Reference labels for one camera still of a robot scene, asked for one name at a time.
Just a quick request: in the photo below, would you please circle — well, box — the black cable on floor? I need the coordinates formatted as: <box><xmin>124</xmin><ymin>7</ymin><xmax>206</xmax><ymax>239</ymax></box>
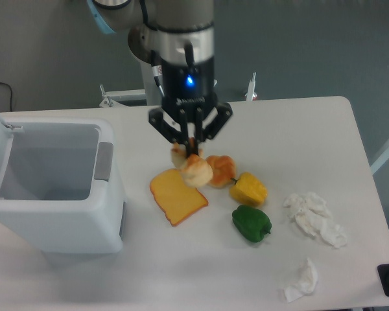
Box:
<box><xmin>0</xmin><ymin>82</ymin><xmax>13</xmax><ymax>113</ymax></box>

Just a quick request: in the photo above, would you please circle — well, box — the white trash can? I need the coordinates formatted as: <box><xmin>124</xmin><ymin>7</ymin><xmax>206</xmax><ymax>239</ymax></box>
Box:
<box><xmin>0</xmin><ymin>116</ymin><xmax>126</xmax><ymax>254</ymax></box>

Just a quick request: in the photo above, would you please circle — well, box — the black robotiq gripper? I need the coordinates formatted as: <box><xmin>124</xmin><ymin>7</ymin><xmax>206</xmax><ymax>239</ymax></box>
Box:
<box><xmin>148</xmin><ymin>58</ymin><xmax>233</xmax><ymax>157</ymax></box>

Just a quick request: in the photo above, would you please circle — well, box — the large crumpled white tissue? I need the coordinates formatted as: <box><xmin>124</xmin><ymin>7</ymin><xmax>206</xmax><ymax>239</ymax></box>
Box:
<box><xmin>283</xmin><ymin>192</ymin><xmax>348</xmax><ymax>249</ymax></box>

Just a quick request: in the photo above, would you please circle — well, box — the green bell pepper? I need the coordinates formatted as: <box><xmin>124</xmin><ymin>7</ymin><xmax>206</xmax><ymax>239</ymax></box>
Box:
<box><xmin>231</xmin><ymin>205</ymin><xmax>272</xmax><ymax>243</ymax></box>

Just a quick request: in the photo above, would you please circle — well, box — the orange toast bread slice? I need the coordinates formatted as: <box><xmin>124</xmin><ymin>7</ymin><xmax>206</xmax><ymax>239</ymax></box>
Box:
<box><xmin>149</xmin><ymin>169</ymin><xmax>209</xmax><ymax>227</ymax></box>

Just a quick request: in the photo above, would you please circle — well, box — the round knotted bread roll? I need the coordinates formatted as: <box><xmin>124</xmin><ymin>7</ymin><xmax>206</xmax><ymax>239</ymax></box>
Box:
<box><xmin>206</xmin><ymin>155</ymin><xmax>237</xmax><ymax>189</ymax></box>

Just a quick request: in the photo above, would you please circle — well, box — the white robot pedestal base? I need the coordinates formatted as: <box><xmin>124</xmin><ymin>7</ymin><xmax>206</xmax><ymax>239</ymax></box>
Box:
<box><xmin>91</xmin><ymin>59</ymin><xmax>260</xmax><ymax>106</ymax></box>

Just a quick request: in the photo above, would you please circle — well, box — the grey robot cable with tag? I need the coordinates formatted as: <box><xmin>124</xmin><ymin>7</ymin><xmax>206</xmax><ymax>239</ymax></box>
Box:
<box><xmin>150</xmin><ymin>51</ymin><xmax>166</xmax><ymax>98</ymax></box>

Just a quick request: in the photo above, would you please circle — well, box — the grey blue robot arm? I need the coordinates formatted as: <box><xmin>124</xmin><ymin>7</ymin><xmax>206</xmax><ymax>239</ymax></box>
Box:
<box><xmin>88</xmin><ymin>1</ymin><xmax>233</xmax><ymax>156</ymax></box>

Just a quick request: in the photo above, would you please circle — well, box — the small crumpled white tissue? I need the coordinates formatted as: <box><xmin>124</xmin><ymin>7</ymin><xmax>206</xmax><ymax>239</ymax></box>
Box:
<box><xmin>283</xmin><ymin>257</ymin><xmax>318</xmax><ymax>303</ymax></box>

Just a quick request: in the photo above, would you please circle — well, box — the yellow bell pepper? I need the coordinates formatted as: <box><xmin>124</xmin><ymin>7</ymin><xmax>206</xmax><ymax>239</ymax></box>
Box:
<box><xmin>229</xmin><ymin>172</ymin><xmax>268</xmax><ymax>207</ymax></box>

